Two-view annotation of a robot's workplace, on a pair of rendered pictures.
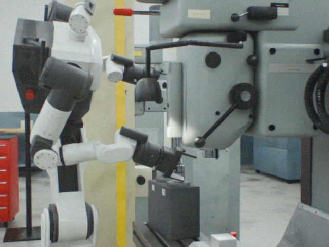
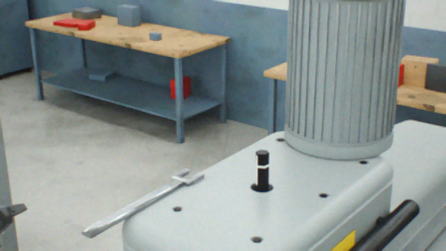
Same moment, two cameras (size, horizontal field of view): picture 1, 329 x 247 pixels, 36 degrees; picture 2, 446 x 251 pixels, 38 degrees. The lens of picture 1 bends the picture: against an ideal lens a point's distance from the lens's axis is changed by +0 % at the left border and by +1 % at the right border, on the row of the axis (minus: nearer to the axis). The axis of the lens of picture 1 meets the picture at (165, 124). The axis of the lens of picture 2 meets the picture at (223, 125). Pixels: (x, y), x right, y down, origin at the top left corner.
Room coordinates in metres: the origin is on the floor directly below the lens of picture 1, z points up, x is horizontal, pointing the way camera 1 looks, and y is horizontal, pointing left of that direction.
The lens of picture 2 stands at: (0.74, 0.49, 2.36)
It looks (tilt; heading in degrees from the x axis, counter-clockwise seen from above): 21 degrees down; 322
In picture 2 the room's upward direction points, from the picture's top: straight up
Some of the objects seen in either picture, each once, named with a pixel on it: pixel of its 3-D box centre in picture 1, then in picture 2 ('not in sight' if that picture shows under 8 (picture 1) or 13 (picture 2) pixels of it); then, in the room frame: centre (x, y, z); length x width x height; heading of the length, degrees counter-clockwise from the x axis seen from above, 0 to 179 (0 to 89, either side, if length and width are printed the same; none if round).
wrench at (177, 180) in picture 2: not in sight; (145, 200); (1.51, 0.04, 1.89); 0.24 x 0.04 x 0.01; 106
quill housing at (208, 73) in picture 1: (212, 91); not in sight; (1.44, -0.13, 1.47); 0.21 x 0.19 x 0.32; 14
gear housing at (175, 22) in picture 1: (225, 17); not in sight; (1.45, -0.17, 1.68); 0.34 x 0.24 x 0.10; 104
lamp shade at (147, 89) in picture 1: (148, 89); not in sight; (1.32, 0.05, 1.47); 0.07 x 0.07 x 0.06
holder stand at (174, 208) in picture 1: (172, 205); not in sight; (1.89, -0.03, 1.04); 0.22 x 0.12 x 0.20; 24
